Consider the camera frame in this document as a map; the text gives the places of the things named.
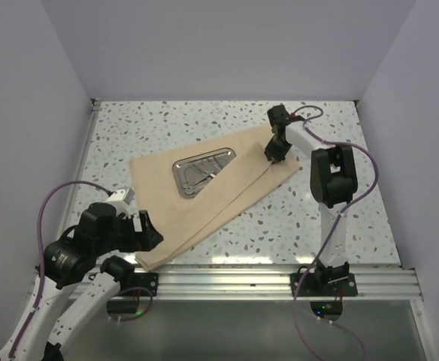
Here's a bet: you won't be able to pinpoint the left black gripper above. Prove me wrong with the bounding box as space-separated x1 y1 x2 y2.
94 209 163 256

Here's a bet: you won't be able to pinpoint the beige surgical wrap cloth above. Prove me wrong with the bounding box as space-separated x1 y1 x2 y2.
130 125 299 271

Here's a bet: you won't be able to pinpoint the small steel scissors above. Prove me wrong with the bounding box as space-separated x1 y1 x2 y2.
182 168 220 189

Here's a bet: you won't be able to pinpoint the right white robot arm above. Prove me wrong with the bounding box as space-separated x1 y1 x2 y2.
265 105 358 296

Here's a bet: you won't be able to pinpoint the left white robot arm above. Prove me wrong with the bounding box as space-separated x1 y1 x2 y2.
0 202 164 360

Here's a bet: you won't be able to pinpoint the stainless steel instrument tray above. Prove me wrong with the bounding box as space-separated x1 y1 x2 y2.
172 147 236 199

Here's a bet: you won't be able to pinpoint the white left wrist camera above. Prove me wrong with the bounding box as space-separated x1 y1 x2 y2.
107 187 135 206

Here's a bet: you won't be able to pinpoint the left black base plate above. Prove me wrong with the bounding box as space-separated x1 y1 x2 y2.
129 272 159 297

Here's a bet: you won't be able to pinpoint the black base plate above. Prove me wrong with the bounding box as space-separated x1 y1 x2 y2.
298 262 359 297
129 272 159 297

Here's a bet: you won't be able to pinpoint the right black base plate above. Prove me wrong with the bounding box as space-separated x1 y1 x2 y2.
298 262 359 297

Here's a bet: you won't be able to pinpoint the aluminium mounting rail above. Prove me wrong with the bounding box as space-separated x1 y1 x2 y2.
154 265 422 301

